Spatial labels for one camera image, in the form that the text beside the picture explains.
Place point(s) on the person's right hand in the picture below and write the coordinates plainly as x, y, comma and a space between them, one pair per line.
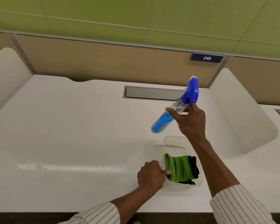
193, 123

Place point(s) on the person's left hand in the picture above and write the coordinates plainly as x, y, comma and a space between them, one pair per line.
151, 174

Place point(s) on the green microfibre cloth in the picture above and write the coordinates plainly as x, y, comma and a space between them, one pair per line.
179, 167

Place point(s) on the blue spray bottle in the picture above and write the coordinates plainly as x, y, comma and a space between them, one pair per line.
162, 122

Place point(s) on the person's left forearm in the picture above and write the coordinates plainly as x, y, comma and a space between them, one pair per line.
133, 202

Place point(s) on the person's right forearm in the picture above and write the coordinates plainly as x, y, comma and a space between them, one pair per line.
214, 165

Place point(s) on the clear plastic container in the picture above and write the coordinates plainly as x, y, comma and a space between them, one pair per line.
175, 142

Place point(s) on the white divider panel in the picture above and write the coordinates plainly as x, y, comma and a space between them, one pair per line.
7, 79
242, 109

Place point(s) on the dark blue number sign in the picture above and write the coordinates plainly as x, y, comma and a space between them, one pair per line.
207, 58

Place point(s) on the white neighbour table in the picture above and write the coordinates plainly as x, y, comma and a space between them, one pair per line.
267, 109

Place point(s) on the beige partition screen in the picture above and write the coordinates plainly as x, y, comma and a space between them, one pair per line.
0, 41
107, 60
259, 79

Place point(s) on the white striped shirt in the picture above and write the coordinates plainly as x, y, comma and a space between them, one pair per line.
238, 205

